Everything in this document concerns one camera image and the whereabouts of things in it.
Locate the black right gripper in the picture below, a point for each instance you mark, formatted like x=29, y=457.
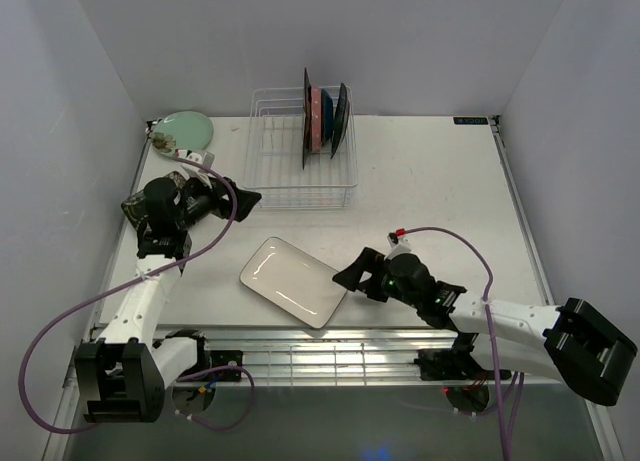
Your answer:
x=370, y=261

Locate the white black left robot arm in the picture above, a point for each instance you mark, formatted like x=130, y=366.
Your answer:
x=123, y=374

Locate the mint green round plate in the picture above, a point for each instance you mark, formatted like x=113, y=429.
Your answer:
x=184, y=130

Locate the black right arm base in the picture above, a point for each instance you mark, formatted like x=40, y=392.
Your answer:
x=450, y=365

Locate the black floral square plate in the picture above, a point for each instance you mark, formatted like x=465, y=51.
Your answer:
x=133, y=207

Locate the teal leaf-shaped plate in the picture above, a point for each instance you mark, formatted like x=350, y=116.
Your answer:
x=341, y=119

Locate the white wire dish rack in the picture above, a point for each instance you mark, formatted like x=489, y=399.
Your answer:
x=274, y=162

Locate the aluminium rail frame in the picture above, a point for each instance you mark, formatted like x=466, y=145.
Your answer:
x=334, y=357

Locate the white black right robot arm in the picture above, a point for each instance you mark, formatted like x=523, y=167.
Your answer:
x=573, y=343

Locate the dark blue leaf plate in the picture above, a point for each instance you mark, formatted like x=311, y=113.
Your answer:
x=327, y=113

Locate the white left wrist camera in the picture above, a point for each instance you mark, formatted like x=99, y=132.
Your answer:
x=196, y=163

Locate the black logo label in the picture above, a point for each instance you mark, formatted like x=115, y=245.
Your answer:
x=470, y=121

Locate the white rectangular plate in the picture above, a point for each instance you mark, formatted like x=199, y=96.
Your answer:
x=294, y=281

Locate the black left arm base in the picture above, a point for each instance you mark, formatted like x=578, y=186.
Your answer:
x=220, y=358

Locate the cream floral square plate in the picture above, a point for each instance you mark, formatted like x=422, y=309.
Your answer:
x=306, y=143

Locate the pink polka dot plate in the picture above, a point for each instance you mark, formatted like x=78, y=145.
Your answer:
x=316, y=120

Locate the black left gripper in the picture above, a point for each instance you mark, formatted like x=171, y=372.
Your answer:
x=216, y=192

